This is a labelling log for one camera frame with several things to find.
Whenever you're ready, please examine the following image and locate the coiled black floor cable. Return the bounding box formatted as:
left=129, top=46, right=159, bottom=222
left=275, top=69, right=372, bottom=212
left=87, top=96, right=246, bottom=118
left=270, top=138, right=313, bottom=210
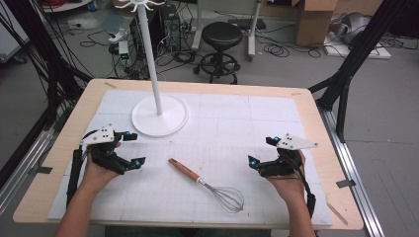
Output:
left=262, top=42, right=292, bottom=59

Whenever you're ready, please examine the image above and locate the aluminium rail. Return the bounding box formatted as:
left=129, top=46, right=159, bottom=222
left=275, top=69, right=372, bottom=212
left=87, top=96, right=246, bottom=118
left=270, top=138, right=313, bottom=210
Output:
left=317, top=105, right=386, bottom=237
left=0, top=108, right=67, bottom=218

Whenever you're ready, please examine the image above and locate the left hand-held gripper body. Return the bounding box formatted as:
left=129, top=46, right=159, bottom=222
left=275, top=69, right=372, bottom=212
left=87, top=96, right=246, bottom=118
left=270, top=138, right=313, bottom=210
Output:
left=80, top=123, right=127, bottom=176

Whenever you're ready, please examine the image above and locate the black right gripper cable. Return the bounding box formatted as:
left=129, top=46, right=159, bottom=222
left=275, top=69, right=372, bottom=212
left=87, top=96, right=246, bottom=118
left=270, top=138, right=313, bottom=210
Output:
left=286, top=156, right=317, bottom=219

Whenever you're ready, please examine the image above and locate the person's right hand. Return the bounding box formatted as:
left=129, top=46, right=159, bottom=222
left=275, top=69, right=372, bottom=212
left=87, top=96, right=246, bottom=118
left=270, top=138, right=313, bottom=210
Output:
left=266, top=150, right=307, bottom=199

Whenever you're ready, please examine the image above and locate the white power strip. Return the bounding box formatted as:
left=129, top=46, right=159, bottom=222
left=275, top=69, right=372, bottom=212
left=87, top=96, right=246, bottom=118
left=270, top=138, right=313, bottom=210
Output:
left=108, top=28, right=130, bottom=44

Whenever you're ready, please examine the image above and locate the white hook stand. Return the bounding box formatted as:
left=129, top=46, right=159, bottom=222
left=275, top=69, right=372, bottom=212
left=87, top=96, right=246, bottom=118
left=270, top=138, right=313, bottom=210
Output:
left=113, top=0, right=190, bottom=138

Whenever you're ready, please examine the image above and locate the person's left hand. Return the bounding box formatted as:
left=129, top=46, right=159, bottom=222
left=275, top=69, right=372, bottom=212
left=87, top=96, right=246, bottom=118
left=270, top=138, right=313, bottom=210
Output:
left=79, top=140, right=123, bottom=195

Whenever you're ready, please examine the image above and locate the black round stool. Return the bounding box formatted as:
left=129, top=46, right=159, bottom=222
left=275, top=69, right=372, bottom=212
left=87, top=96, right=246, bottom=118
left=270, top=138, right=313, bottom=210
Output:
left=193, top=21, right=244, bottom=85

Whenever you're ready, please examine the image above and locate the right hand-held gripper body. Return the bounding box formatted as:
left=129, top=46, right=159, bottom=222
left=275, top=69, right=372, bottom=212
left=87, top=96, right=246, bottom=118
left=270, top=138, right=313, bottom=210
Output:
left=258, top=132, right=319, bottom=178

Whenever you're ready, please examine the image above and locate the cardboard box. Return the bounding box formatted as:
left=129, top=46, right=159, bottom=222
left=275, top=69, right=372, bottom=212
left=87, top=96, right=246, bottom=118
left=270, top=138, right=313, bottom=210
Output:
left=293, top=0, right=339, bottom=47

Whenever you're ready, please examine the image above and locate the thin wooden stick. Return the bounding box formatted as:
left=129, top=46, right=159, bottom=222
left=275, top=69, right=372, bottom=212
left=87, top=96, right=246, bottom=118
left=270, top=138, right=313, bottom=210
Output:
left=325, top=200, right=350, bottom=227

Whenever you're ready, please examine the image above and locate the wooden handled metal whisk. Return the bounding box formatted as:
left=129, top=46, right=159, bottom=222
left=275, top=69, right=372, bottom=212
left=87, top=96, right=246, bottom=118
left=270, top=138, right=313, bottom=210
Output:
left=167, top=157, right=246, bottom=214

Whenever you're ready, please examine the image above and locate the white grid mat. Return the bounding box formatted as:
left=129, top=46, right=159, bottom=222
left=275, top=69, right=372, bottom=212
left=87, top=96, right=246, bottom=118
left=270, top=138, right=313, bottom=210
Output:
left=46, top=89, right=334, bottom=229

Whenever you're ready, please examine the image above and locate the black metal frame stand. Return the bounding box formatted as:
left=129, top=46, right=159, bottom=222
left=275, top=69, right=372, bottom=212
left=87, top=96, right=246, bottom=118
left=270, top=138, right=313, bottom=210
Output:
left=0, top=0, right=94, bottom=129
left=307, top=0, right=409, bottom=144

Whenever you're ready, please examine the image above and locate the white flat board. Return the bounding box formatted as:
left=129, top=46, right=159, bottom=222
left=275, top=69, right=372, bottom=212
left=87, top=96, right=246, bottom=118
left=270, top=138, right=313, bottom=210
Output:
left=321, top=32, right=393, bottom=61

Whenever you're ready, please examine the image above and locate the white desk leg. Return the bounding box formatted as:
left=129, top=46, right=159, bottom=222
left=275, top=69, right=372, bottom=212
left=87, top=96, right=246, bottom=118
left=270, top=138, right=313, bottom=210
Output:
left=191, top=0, right=205, bottom=51
left=246, top=0, right=264, bottom=62

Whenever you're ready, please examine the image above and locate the black computer tower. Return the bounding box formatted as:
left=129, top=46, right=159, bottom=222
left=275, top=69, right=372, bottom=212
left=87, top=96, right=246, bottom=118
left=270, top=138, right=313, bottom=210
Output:
left=160, top=4, right=183, bottom=53

